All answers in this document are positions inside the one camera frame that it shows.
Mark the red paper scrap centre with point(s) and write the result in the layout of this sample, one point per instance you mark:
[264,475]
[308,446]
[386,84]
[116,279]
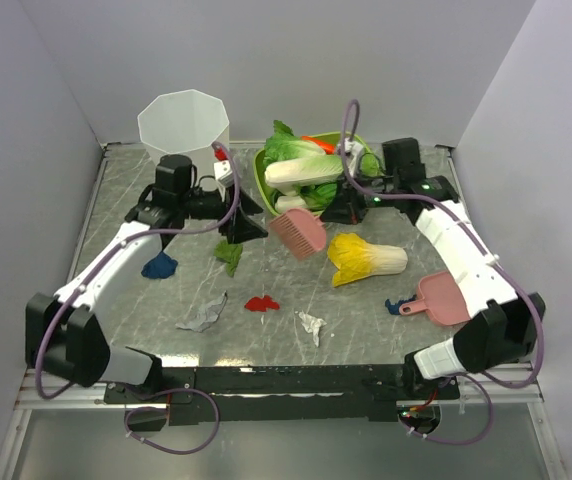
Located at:
[261,304]

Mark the pink dustpan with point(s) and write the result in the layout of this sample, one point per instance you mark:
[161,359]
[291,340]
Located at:
[440,298]

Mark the white crumpled paper scrap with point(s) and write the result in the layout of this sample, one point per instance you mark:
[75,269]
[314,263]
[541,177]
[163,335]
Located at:
[312,325]

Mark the grey paper scrap left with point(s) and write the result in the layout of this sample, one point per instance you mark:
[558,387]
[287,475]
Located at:
[207,314]

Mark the green paper scrap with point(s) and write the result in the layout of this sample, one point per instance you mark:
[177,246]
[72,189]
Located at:
[230,254]

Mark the dark blue paper scrap right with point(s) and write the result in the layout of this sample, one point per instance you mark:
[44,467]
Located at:
[394,308]

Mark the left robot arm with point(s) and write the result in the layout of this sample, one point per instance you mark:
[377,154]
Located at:
[63,331]

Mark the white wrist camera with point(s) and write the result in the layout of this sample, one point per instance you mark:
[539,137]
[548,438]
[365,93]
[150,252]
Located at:
[223,173]
[353,153]

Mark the dark blue paper scrap left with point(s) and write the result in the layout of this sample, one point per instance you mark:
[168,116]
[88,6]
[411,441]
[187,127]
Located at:
[160,267]

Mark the translucent white plastic bin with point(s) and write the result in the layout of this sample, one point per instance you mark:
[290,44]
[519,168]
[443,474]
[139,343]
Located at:
[185,122]

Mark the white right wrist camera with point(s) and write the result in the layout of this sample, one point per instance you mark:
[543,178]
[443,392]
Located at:
[353,153]

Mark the yellow napa cabbage toy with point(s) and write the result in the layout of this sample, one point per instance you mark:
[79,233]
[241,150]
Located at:
[356,259]

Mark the dark blue paper scrap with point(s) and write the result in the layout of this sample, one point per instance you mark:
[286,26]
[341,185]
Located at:
[394,308]
[160,267]

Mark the orange carrot toy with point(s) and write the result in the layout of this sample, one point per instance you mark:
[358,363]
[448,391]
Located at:
[327,147]

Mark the green leafy lettuce toy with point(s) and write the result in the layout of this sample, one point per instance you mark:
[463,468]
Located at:
[285,145]

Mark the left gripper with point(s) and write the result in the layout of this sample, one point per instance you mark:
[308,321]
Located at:
[242,227]

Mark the large green cabbage toy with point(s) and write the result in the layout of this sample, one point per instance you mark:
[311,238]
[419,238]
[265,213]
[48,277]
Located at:
[304,171]

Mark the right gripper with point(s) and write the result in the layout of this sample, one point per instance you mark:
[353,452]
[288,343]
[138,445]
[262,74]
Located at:
[346,207]

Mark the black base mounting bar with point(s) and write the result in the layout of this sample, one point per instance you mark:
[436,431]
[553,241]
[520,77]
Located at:
[189,408]

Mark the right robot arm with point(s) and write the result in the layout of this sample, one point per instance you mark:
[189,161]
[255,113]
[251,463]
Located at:
[503,339]

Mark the pink hand brush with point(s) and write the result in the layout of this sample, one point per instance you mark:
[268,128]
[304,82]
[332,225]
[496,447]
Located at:
[301,232]

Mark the small bok choy toy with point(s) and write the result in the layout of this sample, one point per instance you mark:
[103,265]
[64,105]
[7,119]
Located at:
[314,198]

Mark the green plastic tray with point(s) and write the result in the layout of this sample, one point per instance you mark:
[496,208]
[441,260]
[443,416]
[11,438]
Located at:
[268,193]

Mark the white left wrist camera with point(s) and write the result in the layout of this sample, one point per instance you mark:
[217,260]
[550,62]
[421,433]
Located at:
[223,173]

